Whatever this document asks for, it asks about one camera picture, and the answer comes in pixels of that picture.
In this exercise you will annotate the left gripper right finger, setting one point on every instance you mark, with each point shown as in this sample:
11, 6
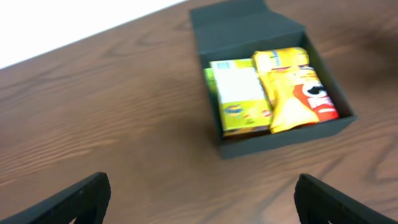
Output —
318, 203

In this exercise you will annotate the Haribo worms gummy bag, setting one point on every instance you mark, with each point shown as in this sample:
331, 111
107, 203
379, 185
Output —
210, 81

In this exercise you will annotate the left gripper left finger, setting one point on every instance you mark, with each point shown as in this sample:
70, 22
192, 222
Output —
84, 202

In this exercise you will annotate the red Pringles can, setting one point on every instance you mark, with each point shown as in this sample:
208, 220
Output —
309, 90

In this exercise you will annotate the black gift box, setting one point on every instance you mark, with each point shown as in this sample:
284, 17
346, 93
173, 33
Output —
236, 29

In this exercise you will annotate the yellow candy wrapper pack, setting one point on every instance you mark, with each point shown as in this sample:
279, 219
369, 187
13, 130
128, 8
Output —
287, 110

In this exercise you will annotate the green snack carton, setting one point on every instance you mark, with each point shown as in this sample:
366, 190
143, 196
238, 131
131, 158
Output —
242, 102

